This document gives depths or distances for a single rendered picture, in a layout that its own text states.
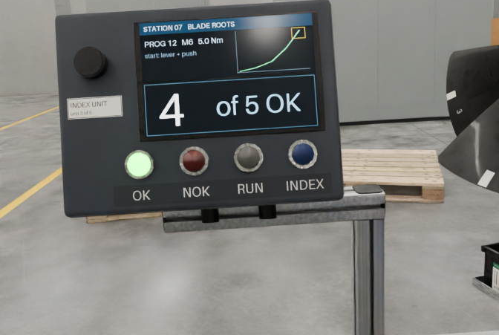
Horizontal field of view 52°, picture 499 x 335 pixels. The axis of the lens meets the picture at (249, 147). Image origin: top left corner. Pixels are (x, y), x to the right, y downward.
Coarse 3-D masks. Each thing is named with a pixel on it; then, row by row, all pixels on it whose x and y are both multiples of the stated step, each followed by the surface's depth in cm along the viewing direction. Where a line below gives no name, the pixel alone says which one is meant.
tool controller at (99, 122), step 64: (320, 0) 48; (64, 64) 47; (128, 64) 47; (192, 64) 47; (256, 64) 47; (320, 64) 47; (64, 128) 47; (128, 128) 47; (256, 128) 47; (320, 128) 47; (64, 192) 47; (128, 192) 47; (192, 192) 47; (256, 192) 47; (320, 192) 47
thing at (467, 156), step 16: (496, 112) 98; (480, 128) 99; (496, 128) 97; (464, 144) 100; (480, 144) 97; (496, 144) 95; (448, 160) 101; (464, 160) 98; (480, 160) 96; (496, 160) 94; (464, 176) 96; (480, 176) 94; (496, 176) 93
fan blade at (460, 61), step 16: (480, 48) 119; (496, 48) 114; (464, 64) 124; (480, 64) 119; (496, 64) 114; (448, 80) 129; (464, 80) 123; (480, 80) 118; (496, 80) 115; (464, 96) 123; (480, 96) 119; (496, 96) 115; (480, 112) 119; (464, 128) 123
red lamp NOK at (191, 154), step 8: (184, 152) 47; (192, 152) 46; (200, 152) 46; (184, 160) 46; (192, 160) 46; (200, 160) 46; (208, 160) 47; (184, 168) 46; (192, 168) 46; (200, 168) 46
